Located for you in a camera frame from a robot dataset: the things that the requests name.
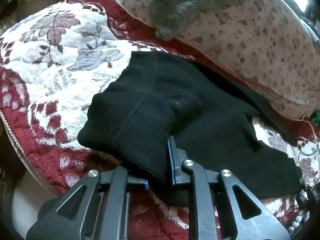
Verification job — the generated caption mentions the beige floral quilt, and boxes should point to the beige floral quilt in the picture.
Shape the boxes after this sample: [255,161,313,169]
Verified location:
[114,0,319,119]

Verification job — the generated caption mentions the red white floral blanket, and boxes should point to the red white floral blanket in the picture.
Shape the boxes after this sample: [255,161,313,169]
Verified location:
[1,0,319,239]

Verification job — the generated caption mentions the black knit pants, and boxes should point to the black knit pants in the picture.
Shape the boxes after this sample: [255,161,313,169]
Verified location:
[78,51,302,199]

